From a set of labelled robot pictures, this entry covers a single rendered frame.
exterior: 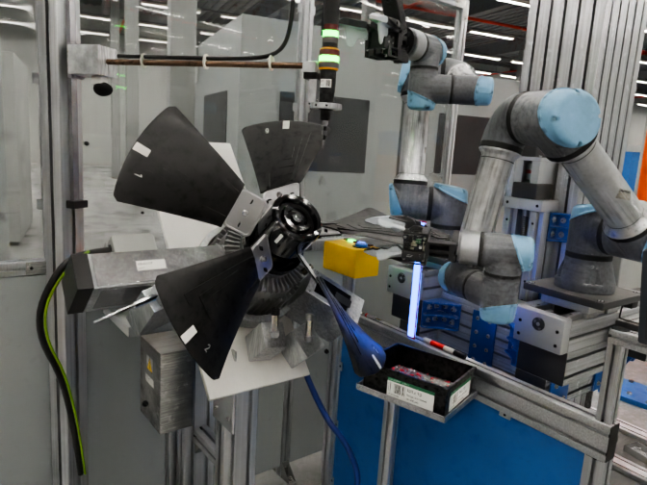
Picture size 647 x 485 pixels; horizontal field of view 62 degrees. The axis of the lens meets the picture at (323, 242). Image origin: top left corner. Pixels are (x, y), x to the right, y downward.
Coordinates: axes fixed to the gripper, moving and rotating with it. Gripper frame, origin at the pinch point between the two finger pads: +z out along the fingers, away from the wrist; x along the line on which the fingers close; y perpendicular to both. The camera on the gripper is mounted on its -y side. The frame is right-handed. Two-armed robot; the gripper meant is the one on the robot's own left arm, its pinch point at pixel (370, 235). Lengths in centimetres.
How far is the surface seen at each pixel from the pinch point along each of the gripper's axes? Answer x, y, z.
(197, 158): -18.2, 19.1, 32.9
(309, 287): 11.9, 6.8, 12.4
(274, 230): -4.5, 19.1, 16.0
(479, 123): -1, -426, -19
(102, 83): -32, 0, 69
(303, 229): -4.3, 15.4, 11.1
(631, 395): 139, -202, -122
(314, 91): -31.7, 2.1, 13.4
